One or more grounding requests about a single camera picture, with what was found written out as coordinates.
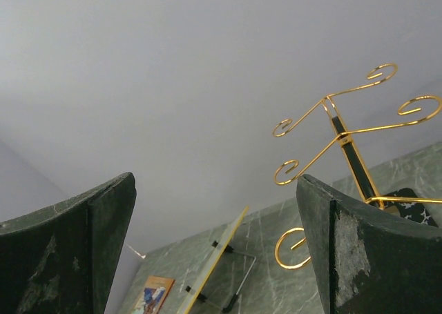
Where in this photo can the yellow framed whiteboard tablet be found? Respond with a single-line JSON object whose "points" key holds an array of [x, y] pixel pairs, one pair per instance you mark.
{"points": [[220, 247]]}

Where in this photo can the orange picture book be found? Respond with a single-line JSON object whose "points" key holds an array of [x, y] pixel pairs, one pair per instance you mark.
{"points": [[153, 294]]}

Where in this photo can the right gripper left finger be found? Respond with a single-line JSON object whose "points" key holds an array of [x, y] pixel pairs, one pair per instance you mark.
{"points": [[63, 258]]}

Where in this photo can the gold black wine glass rack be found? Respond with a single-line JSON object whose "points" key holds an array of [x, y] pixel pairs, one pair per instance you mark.
{"points": [[404, 205]]}

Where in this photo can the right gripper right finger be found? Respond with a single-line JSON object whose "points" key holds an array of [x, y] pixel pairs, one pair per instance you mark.
{"points": [[366, 260]]}

